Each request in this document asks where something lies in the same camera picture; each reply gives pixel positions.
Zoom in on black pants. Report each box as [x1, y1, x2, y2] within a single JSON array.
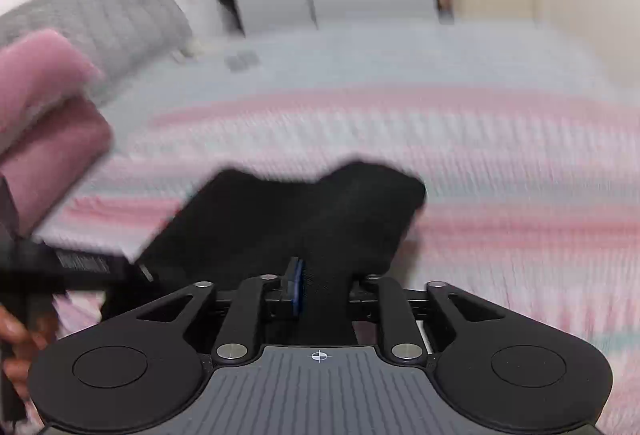
[[102, 159, 429, 346]]

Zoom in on left hand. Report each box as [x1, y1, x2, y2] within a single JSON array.
[[1, 303, 60, 401]]

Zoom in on red green patterned blanket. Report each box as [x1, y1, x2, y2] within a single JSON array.
[[38, 88, 639, 434]]

